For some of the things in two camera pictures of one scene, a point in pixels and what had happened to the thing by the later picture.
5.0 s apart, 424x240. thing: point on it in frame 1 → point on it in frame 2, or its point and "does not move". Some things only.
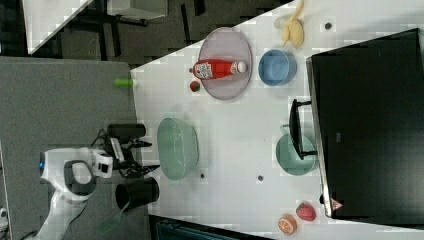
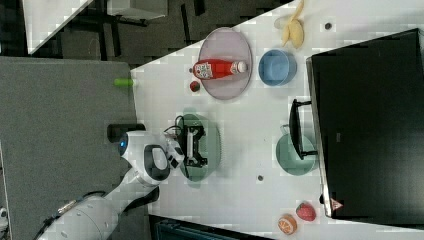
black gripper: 120,153 → 192,135
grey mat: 49,102 does not move
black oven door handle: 295,128 does not move
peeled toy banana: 294,30 does not move
